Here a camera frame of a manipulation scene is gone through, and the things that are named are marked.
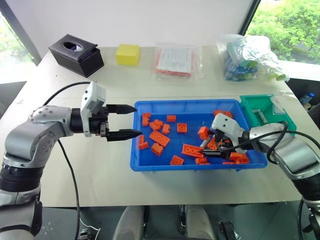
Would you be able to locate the large orange flat brick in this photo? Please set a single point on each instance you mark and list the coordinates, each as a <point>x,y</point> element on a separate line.
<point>160,138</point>

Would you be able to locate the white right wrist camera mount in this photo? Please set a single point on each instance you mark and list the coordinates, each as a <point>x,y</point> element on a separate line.
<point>228,126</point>

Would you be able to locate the green plastic bin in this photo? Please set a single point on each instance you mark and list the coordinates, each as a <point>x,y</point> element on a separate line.
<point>252,105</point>

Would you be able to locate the black tissue box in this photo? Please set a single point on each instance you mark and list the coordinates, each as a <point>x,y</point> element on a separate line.
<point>75,58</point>

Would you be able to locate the orange studded brick cluster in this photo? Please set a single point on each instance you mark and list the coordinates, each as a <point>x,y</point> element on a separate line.
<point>240,158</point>
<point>156,124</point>

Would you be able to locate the clear bag with paper sheets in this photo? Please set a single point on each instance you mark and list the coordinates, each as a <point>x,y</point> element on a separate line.
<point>175,61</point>

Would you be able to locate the small orange brick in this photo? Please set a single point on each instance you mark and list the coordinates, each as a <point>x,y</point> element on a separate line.
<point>171,118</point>
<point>228,163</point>
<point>166,129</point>
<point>200,160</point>

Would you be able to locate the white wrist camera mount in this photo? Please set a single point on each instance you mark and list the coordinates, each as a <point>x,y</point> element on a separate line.
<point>228,126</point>
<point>93,100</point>

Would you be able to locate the white tagged connector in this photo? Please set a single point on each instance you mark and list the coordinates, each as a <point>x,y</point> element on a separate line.
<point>88,231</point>

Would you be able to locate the grey rounded robot leg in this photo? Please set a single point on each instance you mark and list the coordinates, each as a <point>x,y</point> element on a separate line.
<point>198,225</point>
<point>131,222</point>

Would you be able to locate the plastic water bottle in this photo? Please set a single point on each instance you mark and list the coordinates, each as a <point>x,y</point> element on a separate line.
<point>307,98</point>

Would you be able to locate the yellow box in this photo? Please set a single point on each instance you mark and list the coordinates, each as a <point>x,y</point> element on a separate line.
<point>127,55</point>

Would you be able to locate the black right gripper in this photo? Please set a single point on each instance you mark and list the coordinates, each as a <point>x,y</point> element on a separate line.
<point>225,145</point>

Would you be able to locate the grey cylindrical battery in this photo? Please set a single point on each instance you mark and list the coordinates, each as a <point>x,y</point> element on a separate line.
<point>256,111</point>
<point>205,143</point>
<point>263,118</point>

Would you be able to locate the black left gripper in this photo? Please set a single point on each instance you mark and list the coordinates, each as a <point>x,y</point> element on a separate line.
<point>96,123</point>

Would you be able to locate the orange block brick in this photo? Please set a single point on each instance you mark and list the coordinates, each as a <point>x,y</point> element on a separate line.
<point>157,149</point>
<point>203,132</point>

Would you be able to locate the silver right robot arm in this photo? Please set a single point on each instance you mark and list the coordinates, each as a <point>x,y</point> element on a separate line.
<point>295,155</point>

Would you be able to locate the blue plastic bin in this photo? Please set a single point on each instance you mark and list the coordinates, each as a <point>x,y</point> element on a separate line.
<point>140,160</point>

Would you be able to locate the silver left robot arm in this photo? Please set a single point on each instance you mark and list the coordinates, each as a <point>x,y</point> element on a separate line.
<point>37,140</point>

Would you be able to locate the dark window frame post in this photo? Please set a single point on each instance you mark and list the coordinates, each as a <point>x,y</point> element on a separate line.
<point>20,27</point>
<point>250,16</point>

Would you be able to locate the clear bag with blue toys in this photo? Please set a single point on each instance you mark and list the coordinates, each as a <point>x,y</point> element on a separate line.
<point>240,60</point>

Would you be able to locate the square orange brick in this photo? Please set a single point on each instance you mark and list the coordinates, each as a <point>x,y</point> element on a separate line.
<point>182,127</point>
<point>177,160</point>

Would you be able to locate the long orange holed brick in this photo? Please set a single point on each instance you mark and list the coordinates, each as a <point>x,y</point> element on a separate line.
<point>191,150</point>

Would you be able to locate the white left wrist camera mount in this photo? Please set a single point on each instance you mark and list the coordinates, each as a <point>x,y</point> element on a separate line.
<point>93,100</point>

